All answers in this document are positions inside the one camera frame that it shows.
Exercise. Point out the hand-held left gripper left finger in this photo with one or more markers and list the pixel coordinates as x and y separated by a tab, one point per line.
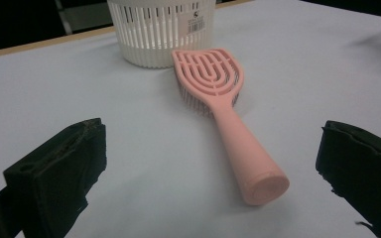
53	178

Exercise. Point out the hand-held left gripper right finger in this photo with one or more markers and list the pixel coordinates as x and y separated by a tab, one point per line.
367	172

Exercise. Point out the pink hairbrush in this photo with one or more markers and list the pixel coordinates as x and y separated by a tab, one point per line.
244	155

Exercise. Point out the white slotted plastic basket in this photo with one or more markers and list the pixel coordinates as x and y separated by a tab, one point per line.
145	49

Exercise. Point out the white table mat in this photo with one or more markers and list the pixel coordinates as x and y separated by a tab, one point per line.
145	132

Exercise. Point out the grey metal stand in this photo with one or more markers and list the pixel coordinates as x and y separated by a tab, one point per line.
86	18

